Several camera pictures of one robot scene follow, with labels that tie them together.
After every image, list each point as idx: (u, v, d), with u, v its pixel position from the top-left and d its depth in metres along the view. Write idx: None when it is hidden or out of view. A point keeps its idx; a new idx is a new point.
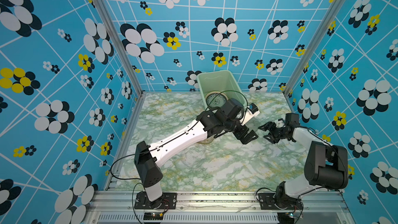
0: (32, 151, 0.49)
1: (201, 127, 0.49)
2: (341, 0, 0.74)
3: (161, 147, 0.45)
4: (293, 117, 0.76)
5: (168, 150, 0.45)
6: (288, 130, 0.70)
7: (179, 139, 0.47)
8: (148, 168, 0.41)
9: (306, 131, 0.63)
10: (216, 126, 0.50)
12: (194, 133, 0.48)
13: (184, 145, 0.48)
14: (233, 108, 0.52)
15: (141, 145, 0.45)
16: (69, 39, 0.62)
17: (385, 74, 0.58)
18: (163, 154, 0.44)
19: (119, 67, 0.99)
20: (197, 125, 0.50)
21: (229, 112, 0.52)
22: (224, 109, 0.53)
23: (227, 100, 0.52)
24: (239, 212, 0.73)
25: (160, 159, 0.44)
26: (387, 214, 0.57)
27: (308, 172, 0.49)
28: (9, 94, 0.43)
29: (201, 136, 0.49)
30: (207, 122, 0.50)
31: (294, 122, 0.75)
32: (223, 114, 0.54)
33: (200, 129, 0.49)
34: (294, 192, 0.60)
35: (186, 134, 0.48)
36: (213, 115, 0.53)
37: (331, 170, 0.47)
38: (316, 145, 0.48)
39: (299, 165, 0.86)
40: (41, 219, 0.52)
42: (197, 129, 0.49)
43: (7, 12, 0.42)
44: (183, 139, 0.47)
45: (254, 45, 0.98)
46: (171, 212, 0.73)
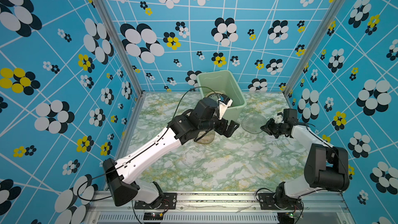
0: (32, 151, 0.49)
1: (172, 134, 0.46)
2: (341, 0, 0.74)
3: (129, 162, 0.42)
4: (292, 112, 0.75)
5: (136, 165, 0.41)
6: (286, 126, 0.70)
7: (147, 152, 0.43)
8: (115, 188, 0.38)
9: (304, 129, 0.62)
10: (189, 132, 0.47)
12: (164, 143, 0.45)
13: (155, 157, 0.44)
14: (205, 109, 0.48)
15: (106, 163, 0.42)
16: (69, 39, 0.62)
17: (385, 74, 0.58)
18: (130, 170, 0.41)
19: (119, 67, 0.99)
20: (167, 132, 0.47)
21: (202, 113, 0.48)
22: (197, 111, 0.49)
23: (198, 102, 0.48)
24: (239, 212, 0.73)
25: (128, 177, 0.40)
26: (387, 214, 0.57)
27: (307, 173, 0.50)
28: (9, 94, 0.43)
29: (173, 144, 0.46)
30: (178, 128, 0.47)
31: (292, 118, 0.74)
32: (196, 117, 0.50)
33: (171, 137, 0.46)
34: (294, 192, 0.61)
35: (155, 145, 0.44)
36: (185, 120, 0.49)
37: (332, 173, 0.46)
38: (316, 149, 0.47)
39: (299, 165, 0.86)
40: (41, 219, 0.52)
42: (167, 138, 0.45)
43: (7, 12, 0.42)
44: (152, 151, 0.44)
45: (254, 45, 0.98)
46: (171, 212, 0.73)
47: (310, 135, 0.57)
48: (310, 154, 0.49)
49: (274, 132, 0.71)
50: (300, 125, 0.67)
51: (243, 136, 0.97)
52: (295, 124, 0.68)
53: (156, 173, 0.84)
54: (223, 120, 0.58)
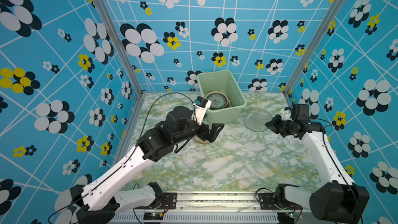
0: (32, 151, 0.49)
1: (140, 154, 0.42)
2: (341, 0, 0.74)
3: (96, 189, 0.39)
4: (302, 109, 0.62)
5: (102, 192, 0.39)
6: (298, 128, 0.58)
7: (114, 177, 0.40)
8: (80, 219, 0.36)
9: (320, 145, 0.50)
10: (161, 149, 0.43)
12: (131, 165, 0.41)
13: (124, 181, 0.41)
14: (175, 122, 0.42)
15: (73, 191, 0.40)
16: (69, 39, 0.62)
17: (385, 74, 0.58)
18: (96, 197, 0.38)
19: (119, 67, 0.99)
20: (134, 153, 0.42)
21: (174, 126, 0.43)
22: (169, 125, 0.43)
23: (169, 113, 0.42)
24: (239, 212, 0.73)
25: (94, 206, 0.38)
26: (387, 214, 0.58)
27: (315, 201, 0.45)
28: (9, 94, 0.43)
29: (141, 166, 0.42)
30: (148, 146, 0.43)
31: (303, 117, 0.62)
32: (168, 131, 0.45)
33: (139, 157, 0.41)
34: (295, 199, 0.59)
35: (122, 167, 0.41)
36: (157, 134, 0.45)
37: (343, 214, 0.41)
38: (330, 190, 0.39)
39: (299, 165, 0.86)
40: (41, 219, 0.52)
42: (135, 158, 0.41)
43: (7, 12, 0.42)
44: (119, 175, 0.40)
45: (254, 45, 0.98)
46: (171, 212, 0.73)
47: (327, 159, 0.46)
48: (323, 190, 0.42)
49: (282, 130, 0.74)
50: (316, 136, 0.53)
51: (243, 136, 0.97)
52: (309, 130, 0.55)
53: (156, 173, 0.84)
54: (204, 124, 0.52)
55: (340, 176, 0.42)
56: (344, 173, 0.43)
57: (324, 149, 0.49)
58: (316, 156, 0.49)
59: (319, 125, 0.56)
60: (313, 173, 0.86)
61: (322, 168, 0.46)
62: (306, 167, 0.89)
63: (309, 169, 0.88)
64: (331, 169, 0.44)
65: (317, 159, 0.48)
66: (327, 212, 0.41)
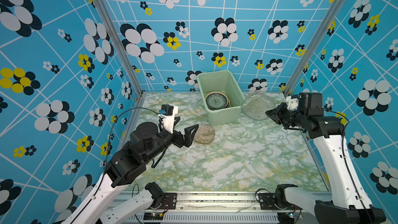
0: (32, 151, 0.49)
1: (109, 181, 0.40)
2: (341, 0, 0.74)
3: None
4: (314, 101, 0.49)
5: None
6: (312, 127, 0.46)
7: (86, 210, 0.38)
8: None
9: (338, 157, 0.42)
10: (131, 171, 0.40)
12: (102, 195, 0.39)
13: (98, 211, 0.40)
14: (140, 142, 0.39)
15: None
16: (69, 39, 0.62)
17: (385, 74, 0.58)
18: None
19: (119, 67, 0.99)
20: (103, 182, 0.40)
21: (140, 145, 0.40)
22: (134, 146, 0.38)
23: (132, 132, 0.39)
24: (239, 212, 0.73)
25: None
26: (387, 213, 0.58)
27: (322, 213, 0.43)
28: (9, 94, 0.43)
29: (113, 193, 0.40)
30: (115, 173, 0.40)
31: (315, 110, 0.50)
32: (135, 151, 0.41)
33: (108, 184, 0.39)
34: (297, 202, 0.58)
35: (93, 198, 0.39)
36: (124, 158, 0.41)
37: None
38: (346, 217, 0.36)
39: (299, 165, 0.86)
40: (41, 219, 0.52)
42: (104, 187, 0.39)
43: (7, 12, 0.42)
44: (91, 207, 0.39)
45: (254, 45, 0.98)
46: (171, 212, 0.73)
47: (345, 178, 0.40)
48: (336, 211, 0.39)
49: (285, 122, 0.64)
50: (334, 144, 0.43)
51: (243, 136, 0.97)
52: (326, 135, 0.44)
53: (156, 173, 0.84)
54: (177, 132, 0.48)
55: (357, 198, 0.38)
56: (360, 194, 0.38)
57: (342, 161, 0.41)
58: (332, 170, 0.42)
59: (337, 124, 0.45)
60: (312, 173, 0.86)
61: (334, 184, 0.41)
62: (306, 167, 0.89)
63: (309, 169, 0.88)
64: (349, 189, 0.39)
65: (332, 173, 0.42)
66: None
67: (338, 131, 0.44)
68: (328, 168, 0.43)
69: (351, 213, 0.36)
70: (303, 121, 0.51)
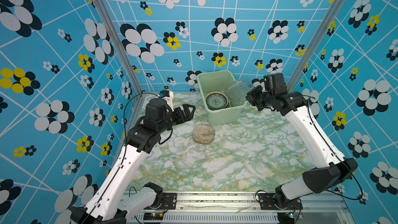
0: (32, 151, 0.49)
1: (133, 149, 0.44)
2: (341, 0, 0.74)
3: (101, 199, 0.39)
4: (278, 82, 0.54)
5: (110, 198, 0.39)
6: (282, 104, 0.51)
7: (116, 180, 0.40)
8: None
9: (309, 125, 0.47)
10: (151, 138, 0.46)
12: (129, 162, 0.43)
13: (127, 181, 0.42)
14: (156, 110, 0.47)
15: (75, 214, 0.37)
16: (69, 39, 0.62)
17: (385, 74, 0.58)
18: (105, 206, 0.38)
19: (119, 67, 0.99)
20: (127, 151, 0.44)
21: (156, 115, 0.48)
22: (149, 116, 0.47)
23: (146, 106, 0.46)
24: (239, 212, 0.73)
25: (107, 213, 0.38)
26: (387, 214, 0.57)
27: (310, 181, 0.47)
28: (9, 94, 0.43)
29: (139, 159, 0.44)
30: (137, 141, 0.45)
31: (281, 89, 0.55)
32: (151, 122, 0.48)
33: (132, 152, 0.44)
34: (296, 195, 0.59)
35: (122, 168, 0.42)
36: (141, 128, 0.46)
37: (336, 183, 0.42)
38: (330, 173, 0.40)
39: (299, 165, 0.86)
40: (41, 219, 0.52)
42: (129, 155, 0.43)
43: (7, 12, 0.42)
44: (121, 176, 0.41)
45: (254, 45, 0.98)
46: (171, 212, 0.73)
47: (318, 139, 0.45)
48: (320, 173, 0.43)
49: (258, 102, 0.68)
50: (301, 115, 0.48)
51: (243, 136, 0.97)
52: (294, 109, 0.49)
53: (156, 173, 0.84)
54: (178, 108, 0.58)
55: (333, 155, 0.43)
56: (334, 151, 0.43)
57: (312, 127, 0.46)
58: (307, 136, 0.47)
59: (300, 98, 0.51)
60: None
61: (312, 146, 0.46)
62: (306, 167, 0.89)
63: (308, 169, 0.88)
64: (324, 150, 0.43)
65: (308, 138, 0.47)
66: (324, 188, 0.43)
67: (302, 103, 0.50)
68: (302, 136, 0.48)
69: (332, 170, 0.40)
70: (273, 100, 0.55)
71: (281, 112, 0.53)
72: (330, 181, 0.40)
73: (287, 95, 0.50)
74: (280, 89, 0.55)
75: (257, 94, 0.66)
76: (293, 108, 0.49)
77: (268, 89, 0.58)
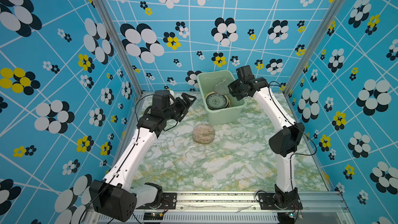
0: (32, 151, 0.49)
1: (145, 130, 0.50)
2: (341, 0, 0.74)
3: (119, 170, 0.42)
4: (246, 71, 0.68)
5: (127, 169, 0.43)
6: (249, 87, 0.64)
7: (132, 154, 0.45)
8: (120, 194, 0.38)
9: (268, 100, 0.60)
10: (160, 123, 0.54)
12: (143, 139, 0.49)
13: (141, 157, 0.47)
14: (161, 99, 0.55)
15: (94, 186, 0.39)
16: (69, 39, 0.62)
17: (385, 74, 0.58)
18: (124, 175, 0.42)
19: (119, 67, 0.99)
20: (141, 132, 0.50)
21: (161, 103, 0.55)
22: (156, 104, 0.55)
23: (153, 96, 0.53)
24: (239, 212, 0.73)
25: (126, 182, 0.41)
26: (387, 214, 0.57)
27: (274, 147, 0.59)
28: (9, 94, 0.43)
29: (151, 138, 0.50)
30: (148, 124, 0.52)
31: (249, 76, 0.68)
32: (158, 110, 0.55)
33: (146, 133, 0.50)
34: (286, 181, 0.63)
35: (136, 145, 0.47)
36: (150, 116, 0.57)
37: (292, 144, 0.57)
38: (283, 133, 0.52)
39: (299, 165, 0.86)
40: (41, 219, 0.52)
42: (143, 135, 0.49)
43: (7, 12, 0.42)
44: (136, 151, 0.46)
45: (254, 45, 0.98)
46: (171, 212, 0.73)
47: (275, 109, 0.58)
48: (278, 138, 0.56)
49: (236, 92, 0.81)
50: (264, 93, 0.61)
51: (243, 136, 0.97)
52: (257, 89, 0.61)
53: (156, 173, 0.84)
54: (180, 98, 0.64)
55: (286, 120, 0.55)
56: (287, 117, 0.56)
57: (272, 101, 0.59)
58: (268, 108, 0.60)
59: (263, 82, 0.64)
60: (312, 172, 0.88)
61: (271, 115, 0.59)
62: (306, 166, 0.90)
63: (309, 168, 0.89)
64: (280, 117, 0.56)
65: (267, 109, 0.60)
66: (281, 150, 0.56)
67: (265, 85, 0.63)
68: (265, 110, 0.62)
69: (285, 131, 0.53)
70: (243, 85, 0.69)
71: (250, 94, 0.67)
72: (283, 139, 0.53)
73: (253, 80, 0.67)
74: (249, 77, 0.68)
75: (234, 85, 0.80)
76: (256, 89, 0.61)
77: (240, 78, 0.72)
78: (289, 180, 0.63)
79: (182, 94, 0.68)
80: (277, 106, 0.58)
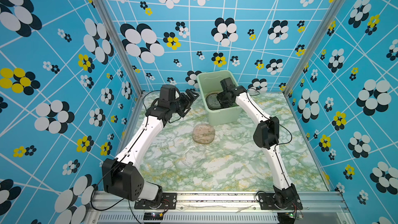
0: (32, 151, 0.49)
1: (153, 118, 0.54)
2: (341, 0, 0.74)
3: (130, 151, 0.45)
4: (228, 82, 0.81)
5: (138, 150, 0.46)
6: (230, 95, 0.77)
7: (141, 138, 0.49)
8: (130, 171, 0.41)
9: (247, 102, 0.71)
10: (166, 113, 0.57)
12: (152, 125, 0.52)
13: (150, 140, 0.51)
14: (169, 90, 0.59)
15: (107, 164, 0.42)
16: (69, 39, 0.62)
17: (385, 74, 0.58)
18: (134, 155, 0.45)
19: (119, 67, 0.99)
20: (150, 120, 0.54)
21: (168, 96, 0.59)
22: (163, 96, 0.59)
23: (161, 89, 0.58)
24: (239, 212, 0.73)
25: (136, 161, 0.44)
26: (387, 214, 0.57)
27: (258, 140, 0.67)
28: (9, 94, 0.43)
29: (158, 125, 0.54)
30: (156, 113, 0.56)
31: (230, 86, 0.82)
32: (165, 101, 0.60)
33: (154, 120, 0.54)
34: (280, 177, 0.66)
35: (145, 130, 0.51)
36: (157, 107, 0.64)
37: (271, 135, 0.66)
38: (260, 127, 0.62)
39: (299, 165, 0.86)
40: (41, 219, 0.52)
42: (152, 122, 0.53)
43: (7, 12, 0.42)
44: (146, 134, 0.50)
45: (254, 45, 0.98)
46: (171, 212, 0.73)
47: (252, 107, 0.69)
48: (257, 131, 0.65)
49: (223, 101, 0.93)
50: (242, 97, 0.73)
51: (243, 136, 0.97)
52: (238, 94, 0.74)
53: (156, 173, 0.84)
54: (184, 95, 0.70)
55: (262, 115, 0.66)
56: (264, 113, 0.66)
57: (249, 102, 0.71)
58: (247, 109, 0.71)
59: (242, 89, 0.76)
60: (312, 173, 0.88)
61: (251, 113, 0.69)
62: (306, 166, 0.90)
63: (309, 169, 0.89)
64: (257, 114, 0.66)
65: (247, 109, 0.71)
66: (263, 142, 0.64)
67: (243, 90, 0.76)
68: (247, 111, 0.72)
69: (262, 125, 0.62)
70: (227, 94, 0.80)
71: (232, 100, 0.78)
72: (262, 132, 0.62)
73: (233, 88, 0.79)
74: (230, 87, 0.82)
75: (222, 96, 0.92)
76: (237, 95, 0.74)
77: (224, 88, 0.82)
78: (282, 174, 0.66)
79: (186, 92, 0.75)
80: (254, 104, 0.70)
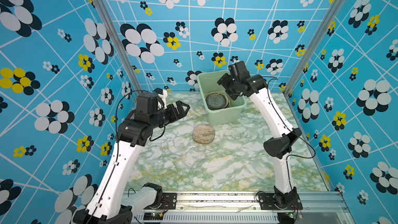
0: (32, 151, 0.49)
1: (126, 144, 0.42)
2: (341, 0, 0.74)
3: (102, 198, 0.37)
4: (240, 68, 0.61)
5: (110, 196, 0.38)
6: (246, 87, 0.58)
7: (114, 177, 0.39)
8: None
9: (267, 103, 0.56)
10: (144, 130, 0.44)
12: (125, 158, 0.41)
13: (126, 174, 0.42)
14: (148, 101, 0.47)
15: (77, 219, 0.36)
16: (69, 39, 0.62)
17: (385, 74, 0.58)
18: (107, 204, 0.37)
19: (119, 67, 0.99)
20: (120, 149, 0.42)
21: (147, 107, 0.47)
22: (141, 108, 0.47)
23: (138, 98, 0.45)
24: (239, 212, 0.73)
25: (110, 211, 0.37)
26: (387, 214, 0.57)
27: (269, 150, 0.59)
28: (9, 94, 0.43)
29: (134, 154, 0.43)
30: (130, 134, 0.43)
31: (243, 74, 0.62)
32: (143, 114, 0.47)
33: (127, 148, 0.42)
34: (285, 183, 0.63)
35: (117, 165, 0.40)
36: (131, 123, 0.45)
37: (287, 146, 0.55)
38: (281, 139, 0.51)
39: (299, 165, 0.86)
40: (41, 219, 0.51)
42: (124, 152, 0.41)
43: (7, 12, 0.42)
44: (120, 169, 0.40)
45: (254, 45, 0.98)
46: (171, 212, 0.73)
47: (272, 111, 0.55)
48: (272, 142, 0.56)
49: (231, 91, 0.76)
50: (261, 96, 0.56)
51: (243, 136, 0.97)
52: (255, 90, 0.56)
53: (156, 173, 0.84)
54: (172, 106, 0.57)
55: (285, 126, 0.54)
56: (286, 123, 0.54)
57: (269, 104, 0.55)
58: (266, 113, 0.56)
59: (260, 80, 0.58)
60: (312, 172, 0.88)
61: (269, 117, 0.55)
62: (306, 166, 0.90)
63: (309, 169, 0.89)
64: (279, 123, 0.54)
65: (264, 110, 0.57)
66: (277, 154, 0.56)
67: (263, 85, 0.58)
68: (263, 113, 0.58)
69: (284, 139, 0.52)
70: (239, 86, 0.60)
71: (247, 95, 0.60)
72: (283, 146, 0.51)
73: (248, 78, 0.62)
74: (243, 74, 0.62)
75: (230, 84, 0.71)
76: (255, 90, 0.56)
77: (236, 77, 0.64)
78: (288, 180, 0.63)
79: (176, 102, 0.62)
80: (275, 108, 0.55)
